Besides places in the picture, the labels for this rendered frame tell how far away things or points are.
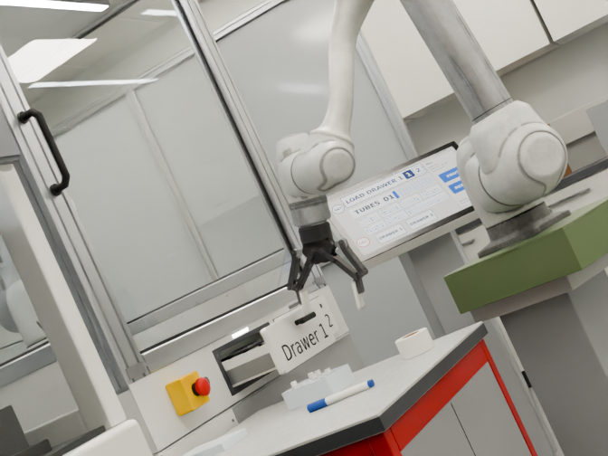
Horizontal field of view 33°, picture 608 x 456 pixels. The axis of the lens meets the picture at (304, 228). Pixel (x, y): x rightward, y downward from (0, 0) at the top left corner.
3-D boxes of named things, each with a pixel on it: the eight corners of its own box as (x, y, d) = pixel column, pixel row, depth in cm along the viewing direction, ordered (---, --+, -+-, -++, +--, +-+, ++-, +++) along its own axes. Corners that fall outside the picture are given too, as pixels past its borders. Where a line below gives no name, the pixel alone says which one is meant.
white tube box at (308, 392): (356, 380, 210) (347, 363, 211) (333, 394, 204) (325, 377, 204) (311, 396, 218) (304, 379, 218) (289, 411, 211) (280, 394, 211)
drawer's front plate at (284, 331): (336, 341, 255) (318, 299, 256) (286, 373, 229) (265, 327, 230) (330, 343, 256) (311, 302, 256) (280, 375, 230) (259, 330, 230)
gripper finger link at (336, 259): (324, 249, 243) (327, 244, 242) (361, 279, 240) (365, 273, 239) (318, 252, 239) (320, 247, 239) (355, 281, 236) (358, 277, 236)
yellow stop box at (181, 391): (213, 399, 220) (199, 368, 221) (196, 409, 214) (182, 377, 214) (194, 406, 222) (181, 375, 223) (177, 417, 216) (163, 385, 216)
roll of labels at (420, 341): (400, 363, 206) (392, 344, 206) (405, 356, 212) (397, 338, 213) (432, 349, 204) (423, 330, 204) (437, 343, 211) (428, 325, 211)
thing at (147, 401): (349, 330, 298) (327, 284, 299) (158, 451, 206) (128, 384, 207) (108, 432, 339) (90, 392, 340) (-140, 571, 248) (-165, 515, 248)
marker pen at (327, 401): (375, 384, 190) (372, 377, 190) (374, 387, 188) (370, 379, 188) (311, 412, 194) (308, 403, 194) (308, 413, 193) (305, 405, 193)
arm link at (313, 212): (298, 202, 246) (304, 225, 247) (281, 206, 238) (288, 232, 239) (332, 194, 242) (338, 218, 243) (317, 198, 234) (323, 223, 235)
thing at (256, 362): (325, 339, 255) (315, 317, 255) (280, 367, 231) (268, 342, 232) (200, 393, 272) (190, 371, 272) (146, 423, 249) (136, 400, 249)
